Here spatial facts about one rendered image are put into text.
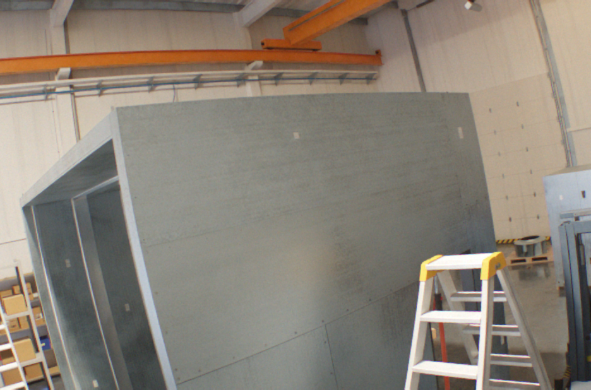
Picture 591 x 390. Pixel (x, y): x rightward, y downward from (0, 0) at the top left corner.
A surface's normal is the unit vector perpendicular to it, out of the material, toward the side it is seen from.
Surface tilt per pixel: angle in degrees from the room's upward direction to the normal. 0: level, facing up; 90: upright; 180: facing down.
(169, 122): 90
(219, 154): 90
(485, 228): 90
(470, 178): 90
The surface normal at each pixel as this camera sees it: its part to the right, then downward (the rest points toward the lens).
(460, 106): 0.62, -0.11
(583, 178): -0.76, 0.16
